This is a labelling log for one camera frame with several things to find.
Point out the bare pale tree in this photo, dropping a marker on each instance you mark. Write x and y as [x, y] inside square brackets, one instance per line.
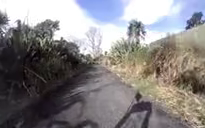
[94, 41]

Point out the green flax bush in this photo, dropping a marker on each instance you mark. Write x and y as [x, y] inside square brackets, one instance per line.
[125, 50]

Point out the grey asphalt path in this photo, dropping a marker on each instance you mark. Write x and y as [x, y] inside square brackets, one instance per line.
[100, 100]

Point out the tall leafy tree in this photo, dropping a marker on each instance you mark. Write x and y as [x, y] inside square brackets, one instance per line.
[136, 30]

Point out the dense dark green bushes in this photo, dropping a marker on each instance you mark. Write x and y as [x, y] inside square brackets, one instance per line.
[30, 56]

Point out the dry grass verge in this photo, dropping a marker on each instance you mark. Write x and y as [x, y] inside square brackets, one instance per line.
[176, 96]

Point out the grassy embankment slope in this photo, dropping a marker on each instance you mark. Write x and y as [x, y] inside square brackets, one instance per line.
[193, 40]

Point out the dark tree on hilltop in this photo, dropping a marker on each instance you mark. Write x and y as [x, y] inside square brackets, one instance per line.
[195, 20]

